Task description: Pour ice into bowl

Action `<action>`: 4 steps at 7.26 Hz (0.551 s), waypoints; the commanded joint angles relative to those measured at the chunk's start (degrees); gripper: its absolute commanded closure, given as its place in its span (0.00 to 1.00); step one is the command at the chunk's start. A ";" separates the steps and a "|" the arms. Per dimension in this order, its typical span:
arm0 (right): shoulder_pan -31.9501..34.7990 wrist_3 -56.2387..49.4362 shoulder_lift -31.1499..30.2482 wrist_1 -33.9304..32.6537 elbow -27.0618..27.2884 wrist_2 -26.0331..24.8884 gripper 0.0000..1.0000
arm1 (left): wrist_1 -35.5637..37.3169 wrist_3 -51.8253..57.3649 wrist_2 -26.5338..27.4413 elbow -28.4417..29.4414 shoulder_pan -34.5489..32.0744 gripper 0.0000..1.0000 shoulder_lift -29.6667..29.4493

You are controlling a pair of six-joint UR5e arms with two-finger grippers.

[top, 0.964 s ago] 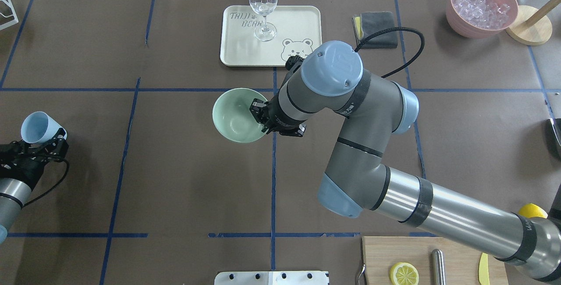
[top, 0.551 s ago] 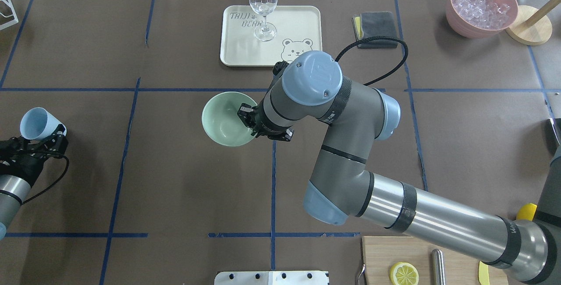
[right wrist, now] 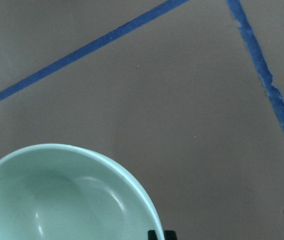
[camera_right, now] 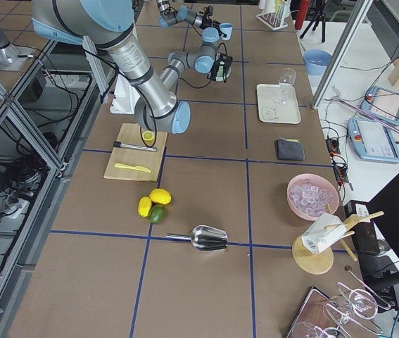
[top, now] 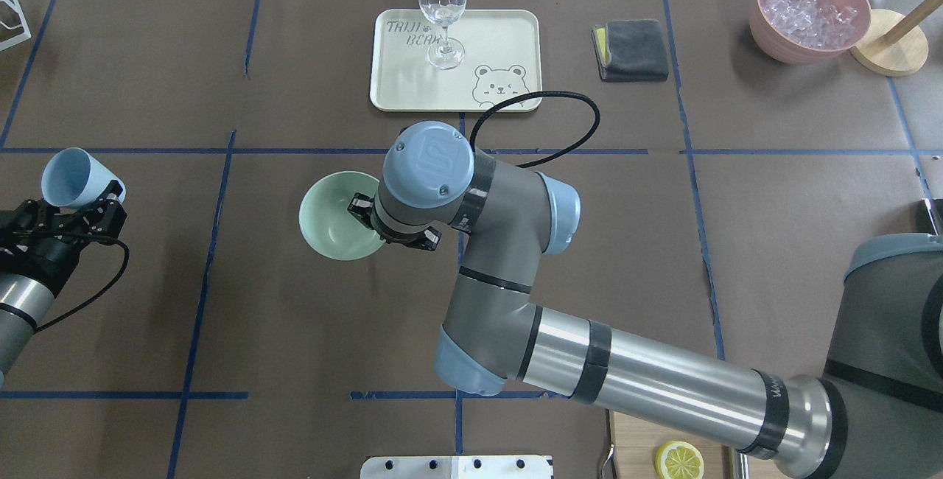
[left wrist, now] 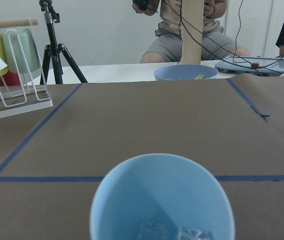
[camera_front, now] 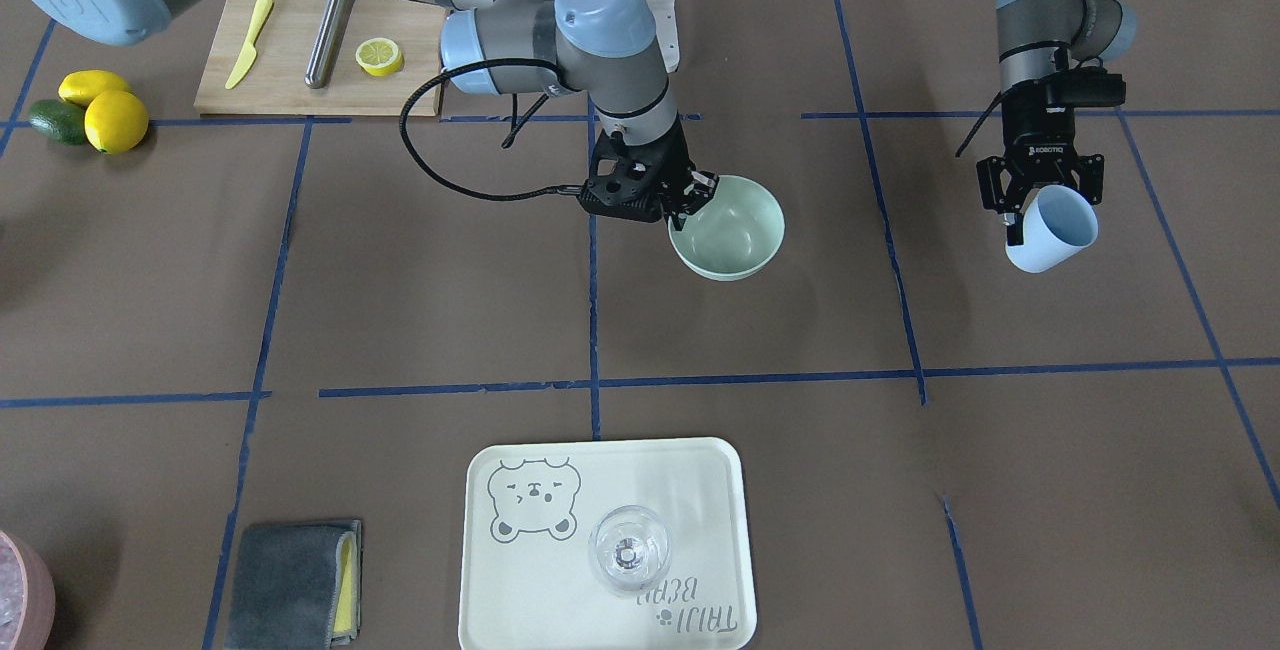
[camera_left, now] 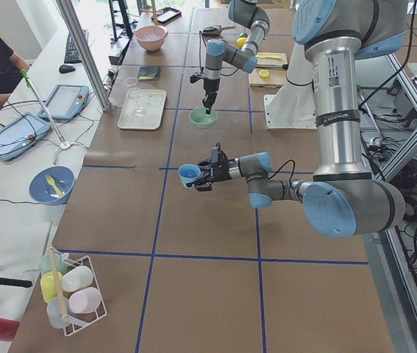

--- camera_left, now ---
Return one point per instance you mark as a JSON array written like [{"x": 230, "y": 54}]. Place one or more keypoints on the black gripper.
[
  {"x": 219, "y": 172},
  {"x": 208, "y": 86}
]

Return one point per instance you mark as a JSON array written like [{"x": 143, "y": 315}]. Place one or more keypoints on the light blue plastic cup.
[{"x": 188, "y": 174}]

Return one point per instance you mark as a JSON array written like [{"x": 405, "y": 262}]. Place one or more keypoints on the light green bowl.
[{"x": 201, "y": 119}]

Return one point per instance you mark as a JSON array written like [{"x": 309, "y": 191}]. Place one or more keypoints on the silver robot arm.
[
  {"x": 342, "y": 199},
  {"x": 250, "y": 16}
]

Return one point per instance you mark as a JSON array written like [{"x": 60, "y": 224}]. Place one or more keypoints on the steel ice scoop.
[{"x": 215, "y": 30}]

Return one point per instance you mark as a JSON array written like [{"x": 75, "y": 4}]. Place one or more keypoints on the pink bowl with ice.
[{"x": 151, "y": 38}]

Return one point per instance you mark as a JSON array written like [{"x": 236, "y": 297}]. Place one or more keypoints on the blue bowl with fork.
[{"x": 43, "y": 193}]

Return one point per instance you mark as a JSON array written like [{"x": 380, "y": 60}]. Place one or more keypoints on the half lemon slice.
[{"x": 264, "y": 74}]

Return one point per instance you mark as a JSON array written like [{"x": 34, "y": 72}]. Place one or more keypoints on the cream bear tray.
[{"x": 153, "y": 102}]

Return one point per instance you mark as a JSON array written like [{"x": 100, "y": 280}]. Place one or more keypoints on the yellow lemon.
[{"x": 240, "y": 42}]

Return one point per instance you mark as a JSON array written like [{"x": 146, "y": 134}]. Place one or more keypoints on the wooden cutting board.
[{"x": 270, "y": 70}]

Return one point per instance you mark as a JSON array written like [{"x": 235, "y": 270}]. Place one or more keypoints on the yellow plastic knife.
[{"x": 271, "y": 57}]

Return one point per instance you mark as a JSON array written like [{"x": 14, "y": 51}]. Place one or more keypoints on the clear wine glass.
[{"x": 134, "y": 94}]

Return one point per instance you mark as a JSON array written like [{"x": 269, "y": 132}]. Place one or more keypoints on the steel muddler stick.
[{"x": 273, "y": 67}]

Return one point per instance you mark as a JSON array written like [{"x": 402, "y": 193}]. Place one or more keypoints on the far blue teach pendant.
[{"x": 66, "y": 101}]

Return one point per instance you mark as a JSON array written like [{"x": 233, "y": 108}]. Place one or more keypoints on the blue teach pendant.
[
  {"x": 66, "y": 101},
  {"x": 21, "y": 134}
]

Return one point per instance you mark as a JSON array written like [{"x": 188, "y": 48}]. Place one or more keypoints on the black keyboard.
[{"x": 71, "y": 52}]

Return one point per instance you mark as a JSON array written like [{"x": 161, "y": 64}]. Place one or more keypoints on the black computer mouse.
[{"x": 66, "y": 68}]

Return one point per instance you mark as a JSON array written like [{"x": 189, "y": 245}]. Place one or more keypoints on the yellow plastic fork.
[{"x": 50, "y": 180}]

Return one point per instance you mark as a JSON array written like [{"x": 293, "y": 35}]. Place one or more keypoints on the white cup in rack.
[{"x": 77, "y": 278}]

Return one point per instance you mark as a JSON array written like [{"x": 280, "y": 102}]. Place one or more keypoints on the pink cup in rack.
[{"x": 85, "y": 300}]

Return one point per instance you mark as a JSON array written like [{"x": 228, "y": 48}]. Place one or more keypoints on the yellow cup in rack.
[{"x": 47, "y": 286}]

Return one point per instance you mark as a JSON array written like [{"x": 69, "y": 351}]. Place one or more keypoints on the near blue teach pendant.
[{"x": 21, "y": 134}]

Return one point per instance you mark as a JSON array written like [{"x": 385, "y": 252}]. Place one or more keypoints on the aluminium frame post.
[{"x": 71, "y": 20}]

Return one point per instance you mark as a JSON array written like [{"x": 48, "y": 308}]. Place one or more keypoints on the white wire cup rack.
[{"x": 71, "y": 292}]

